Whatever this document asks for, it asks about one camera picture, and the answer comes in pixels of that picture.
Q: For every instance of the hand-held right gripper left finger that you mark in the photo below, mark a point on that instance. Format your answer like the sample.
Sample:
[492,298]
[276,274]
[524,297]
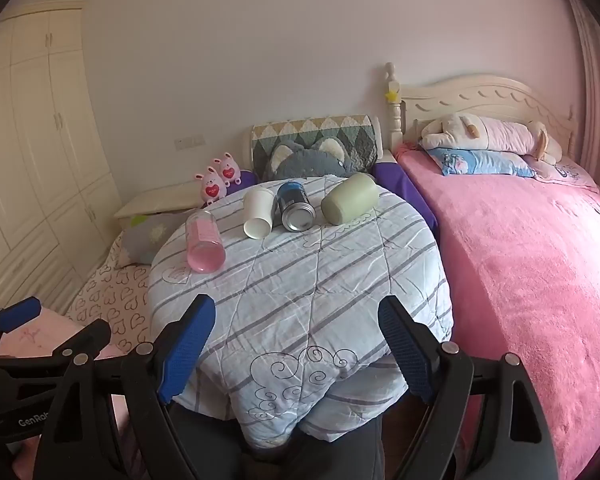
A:
[186,352]

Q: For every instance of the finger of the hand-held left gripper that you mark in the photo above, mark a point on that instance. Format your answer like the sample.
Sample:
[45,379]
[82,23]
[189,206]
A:
[82,336]
[17,312]

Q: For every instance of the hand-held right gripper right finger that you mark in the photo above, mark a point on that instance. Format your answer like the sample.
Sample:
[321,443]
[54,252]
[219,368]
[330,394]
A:
[406,355]

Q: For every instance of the pink plastic bottle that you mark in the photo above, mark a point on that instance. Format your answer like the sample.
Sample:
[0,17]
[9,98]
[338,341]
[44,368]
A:
[205,242]

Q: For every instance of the white paper cup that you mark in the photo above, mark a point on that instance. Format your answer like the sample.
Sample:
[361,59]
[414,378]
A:
[257,212]

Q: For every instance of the pale green cup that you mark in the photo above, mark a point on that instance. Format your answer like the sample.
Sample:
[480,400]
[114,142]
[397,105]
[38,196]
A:
[350,198]

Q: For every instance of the blue metal cup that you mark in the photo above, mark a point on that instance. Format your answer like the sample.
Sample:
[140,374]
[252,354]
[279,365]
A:
[295,206]

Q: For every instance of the light pink cloth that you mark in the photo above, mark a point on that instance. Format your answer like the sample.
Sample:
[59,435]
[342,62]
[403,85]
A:
[35,332]

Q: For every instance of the heart print bedsheet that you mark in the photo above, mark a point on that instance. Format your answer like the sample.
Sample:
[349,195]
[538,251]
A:
[115,300]

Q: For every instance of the striped light blue quilt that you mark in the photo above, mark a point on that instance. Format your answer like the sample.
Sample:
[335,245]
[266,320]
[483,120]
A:
[300,310]

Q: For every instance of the grey flower pillow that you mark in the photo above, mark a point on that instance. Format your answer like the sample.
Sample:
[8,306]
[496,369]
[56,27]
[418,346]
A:
[150,235]

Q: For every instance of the pink fleece blanket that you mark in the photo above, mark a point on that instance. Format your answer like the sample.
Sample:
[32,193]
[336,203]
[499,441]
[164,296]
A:
[530,285]

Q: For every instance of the white bedside board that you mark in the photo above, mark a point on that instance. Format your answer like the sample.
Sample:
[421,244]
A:
[155,200]

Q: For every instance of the purple cloth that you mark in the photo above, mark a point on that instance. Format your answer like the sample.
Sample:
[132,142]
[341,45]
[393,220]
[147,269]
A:
[405,195]

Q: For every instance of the white wardrobe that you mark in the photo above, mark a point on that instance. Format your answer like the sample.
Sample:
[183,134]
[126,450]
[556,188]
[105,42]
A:
[35,150]

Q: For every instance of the pink rabbit plush toy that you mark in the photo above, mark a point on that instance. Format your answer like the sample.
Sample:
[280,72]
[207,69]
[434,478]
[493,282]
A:
[211,187]
[228,170]

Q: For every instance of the blue printed pillow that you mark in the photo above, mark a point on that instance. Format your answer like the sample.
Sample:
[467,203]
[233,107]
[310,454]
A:
[480,161]

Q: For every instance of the grey cat plush cushion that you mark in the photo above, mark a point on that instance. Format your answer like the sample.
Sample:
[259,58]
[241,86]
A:
[305,161]

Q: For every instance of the beige plush animal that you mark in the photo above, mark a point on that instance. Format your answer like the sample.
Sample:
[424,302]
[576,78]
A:
[490,135]

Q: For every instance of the pink printed pillow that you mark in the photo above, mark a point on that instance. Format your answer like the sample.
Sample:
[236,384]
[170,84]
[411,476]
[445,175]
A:
[565,172]

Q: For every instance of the diamond patchwork cover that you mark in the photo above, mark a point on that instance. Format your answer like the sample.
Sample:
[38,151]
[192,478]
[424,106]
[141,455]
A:
[310,130]

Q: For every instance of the yellow star sticker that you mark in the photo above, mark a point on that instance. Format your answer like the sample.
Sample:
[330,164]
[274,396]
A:
[391,95]

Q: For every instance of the cream wooden headboard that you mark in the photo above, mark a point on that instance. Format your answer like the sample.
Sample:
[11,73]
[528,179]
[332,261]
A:
[480,95]

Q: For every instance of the pale curtain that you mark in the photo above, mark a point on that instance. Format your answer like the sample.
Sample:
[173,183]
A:
[595,85]

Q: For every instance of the white wall socket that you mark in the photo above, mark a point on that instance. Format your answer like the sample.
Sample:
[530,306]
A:
[190,141]

